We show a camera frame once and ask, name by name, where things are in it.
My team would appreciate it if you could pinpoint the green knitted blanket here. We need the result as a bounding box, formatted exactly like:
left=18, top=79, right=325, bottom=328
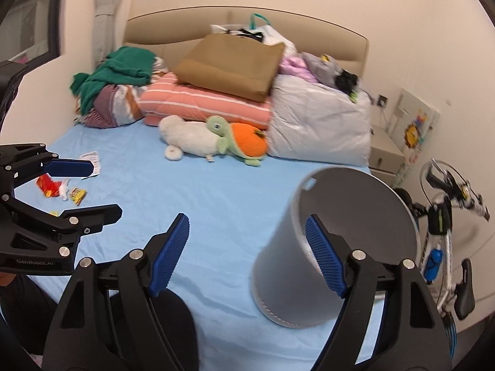
left=70, top=46, right=156, bottom=114

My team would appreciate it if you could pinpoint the white plush toy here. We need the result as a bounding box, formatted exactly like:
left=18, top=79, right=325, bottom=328
left=158, top=115, right=221, bottom=162

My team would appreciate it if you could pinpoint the white bicycle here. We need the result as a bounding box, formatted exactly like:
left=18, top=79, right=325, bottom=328
left=392, top=158, right=492, bottom=356

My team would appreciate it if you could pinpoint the brown paper bag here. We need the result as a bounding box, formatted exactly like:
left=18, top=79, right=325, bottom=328
left=170, top=33, right=286, bottom=102

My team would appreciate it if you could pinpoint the grey curtain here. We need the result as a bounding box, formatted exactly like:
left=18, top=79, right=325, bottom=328
left=94, top=0, right=134, bottom=64

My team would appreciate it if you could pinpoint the person's leg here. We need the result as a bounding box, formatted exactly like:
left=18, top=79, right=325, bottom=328
left=0, top=274, right=58, bottom=360
left=106, top=289, right=200, bottom=371

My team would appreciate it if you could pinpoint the small black item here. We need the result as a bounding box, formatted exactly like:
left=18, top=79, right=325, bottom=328
left=334, top=70, right=362, bottom=103

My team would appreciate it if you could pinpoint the red gold pop-up card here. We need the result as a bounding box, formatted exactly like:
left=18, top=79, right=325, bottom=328
left=36, top=174, right=64, bottom=198

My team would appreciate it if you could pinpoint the striped duvet bundle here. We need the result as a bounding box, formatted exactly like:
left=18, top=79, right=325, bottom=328
left=75, top=58, right=171, bottom=129

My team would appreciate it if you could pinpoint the beige padded headboard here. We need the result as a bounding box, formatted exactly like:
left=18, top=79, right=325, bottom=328
left=124, top=6, right=370, bottom=82

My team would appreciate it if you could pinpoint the blue bicycle bottle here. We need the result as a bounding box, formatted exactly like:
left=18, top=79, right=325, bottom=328
left=423, top=248, right=444, bottom=283

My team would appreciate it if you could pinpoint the pink striped folded quilt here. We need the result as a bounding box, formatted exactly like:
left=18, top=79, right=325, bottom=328
left=138, top=71, right=273, bottom=131

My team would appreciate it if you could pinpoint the person's left leg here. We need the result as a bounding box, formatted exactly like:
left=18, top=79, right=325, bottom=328
left=0, top=274, right=58, bottom=360

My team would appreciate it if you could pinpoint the person's right leg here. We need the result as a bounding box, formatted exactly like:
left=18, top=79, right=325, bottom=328
left=106, top=289, right=200, bottom=371

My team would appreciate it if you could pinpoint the white printed leaflet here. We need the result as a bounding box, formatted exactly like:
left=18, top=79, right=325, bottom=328
left=79, top=151, right=102, bottom=180

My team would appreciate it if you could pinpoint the white plastic bag green handle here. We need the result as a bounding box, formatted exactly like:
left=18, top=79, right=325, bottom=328
left=210, top=13, right=298, bottom=57

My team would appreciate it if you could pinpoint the wall poster with lion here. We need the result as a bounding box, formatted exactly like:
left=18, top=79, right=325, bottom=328
left=388, top=87, right=441, bottom=163

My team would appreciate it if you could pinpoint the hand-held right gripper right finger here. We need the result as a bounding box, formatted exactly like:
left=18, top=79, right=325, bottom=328
left=305, top=214, right=453, bottom=371

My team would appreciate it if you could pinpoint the purple garment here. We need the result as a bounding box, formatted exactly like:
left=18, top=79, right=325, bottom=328
left=279, top=55, right=314, bottom=82

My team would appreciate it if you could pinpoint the grey round bin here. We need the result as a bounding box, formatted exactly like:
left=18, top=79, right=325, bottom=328
left=251, top=165, right=421, bottom=329

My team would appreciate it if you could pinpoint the grey garment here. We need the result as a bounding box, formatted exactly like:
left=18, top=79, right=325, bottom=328
left=302, top=51, right=343, bottom=86

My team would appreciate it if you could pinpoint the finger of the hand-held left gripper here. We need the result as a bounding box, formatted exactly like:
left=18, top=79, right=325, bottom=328
left=0, top=144, right=96, bottom=198
left=0, top=197, right=123, bottom=246

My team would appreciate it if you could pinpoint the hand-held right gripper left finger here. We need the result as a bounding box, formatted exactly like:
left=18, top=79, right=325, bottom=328
left=42, top=212, right=191, bottom=371

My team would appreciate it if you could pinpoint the beige nightstand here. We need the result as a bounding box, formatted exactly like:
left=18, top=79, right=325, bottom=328
left=369, top=126, right=405, bottom=186

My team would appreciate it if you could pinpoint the dark framed window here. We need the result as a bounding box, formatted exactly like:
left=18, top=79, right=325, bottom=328
left=0, top=0, right=68, bottom=70

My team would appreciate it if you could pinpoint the green turtle plush orange shell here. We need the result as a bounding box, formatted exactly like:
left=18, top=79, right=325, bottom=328
left=205, top=116, right=269, bottom=168

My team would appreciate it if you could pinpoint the grey white duvet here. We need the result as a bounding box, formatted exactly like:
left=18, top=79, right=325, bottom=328
left=267, top=73, right=372, bottom=167

